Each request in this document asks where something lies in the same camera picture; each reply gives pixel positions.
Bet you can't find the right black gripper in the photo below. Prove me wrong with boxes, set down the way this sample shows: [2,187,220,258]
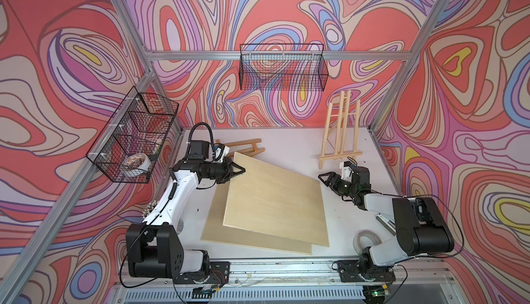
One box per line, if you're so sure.
[318,171,357,197]

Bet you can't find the wooden easel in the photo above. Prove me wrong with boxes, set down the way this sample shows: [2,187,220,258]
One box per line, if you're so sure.
[224,138,265,158]
[318,89,363,170]

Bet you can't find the plywood board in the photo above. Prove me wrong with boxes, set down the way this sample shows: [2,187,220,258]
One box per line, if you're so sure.
[223,153,330,247]
[201,183,312,255]

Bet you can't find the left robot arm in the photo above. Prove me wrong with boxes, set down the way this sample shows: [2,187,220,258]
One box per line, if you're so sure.
[120,123,246,283]

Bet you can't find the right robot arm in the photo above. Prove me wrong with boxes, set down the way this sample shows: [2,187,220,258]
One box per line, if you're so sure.
[317,165,461,281]

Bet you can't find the metal stapler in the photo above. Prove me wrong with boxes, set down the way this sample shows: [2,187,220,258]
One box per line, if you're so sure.
[375,214,396,236]

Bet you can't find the clear tape roll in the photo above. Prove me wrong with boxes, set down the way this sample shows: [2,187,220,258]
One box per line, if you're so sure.
[353,229,382,255]

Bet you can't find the cup of pencils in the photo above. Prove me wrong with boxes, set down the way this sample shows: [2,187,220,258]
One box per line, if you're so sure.
[142,200,158,219]

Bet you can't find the patterned tape roll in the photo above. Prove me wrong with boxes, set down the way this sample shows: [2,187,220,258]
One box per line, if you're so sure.
[121,153,151,178]

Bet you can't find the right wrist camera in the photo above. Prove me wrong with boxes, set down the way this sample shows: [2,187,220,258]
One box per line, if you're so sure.
[340,160,357,179]

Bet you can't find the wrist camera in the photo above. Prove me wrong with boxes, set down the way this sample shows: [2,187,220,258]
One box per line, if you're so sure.
[186,141,230,162]
[340,160,357,179]

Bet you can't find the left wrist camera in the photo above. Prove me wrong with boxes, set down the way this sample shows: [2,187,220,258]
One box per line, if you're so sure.
[186,141,230,162]

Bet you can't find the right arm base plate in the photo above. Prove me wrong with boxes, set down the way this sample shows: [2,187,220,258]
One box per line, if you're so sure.
[331,260,396,283]

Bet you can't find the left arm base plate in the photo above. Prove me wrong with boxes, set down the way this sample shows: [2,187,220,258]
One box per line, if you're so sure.
[181,261,230,286]

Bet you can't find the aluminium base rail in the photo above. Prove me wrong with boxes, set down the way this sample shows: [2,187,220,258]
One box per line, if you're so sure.
[106,257,465,303]

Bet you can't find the left black wire basket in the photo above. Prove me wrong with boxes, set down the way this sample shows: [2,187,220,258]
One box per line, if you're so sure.
[86,87,179,184]

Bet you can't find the black wire basket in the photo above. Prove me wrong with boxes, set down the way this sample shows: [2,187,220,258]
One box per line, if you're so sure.
[86,87,179,184]
[239,42,329,92]

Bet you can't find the back black wire basket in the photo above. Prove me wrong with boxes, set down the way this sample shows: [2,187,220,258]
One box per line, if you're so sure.
[239,42,329,92]

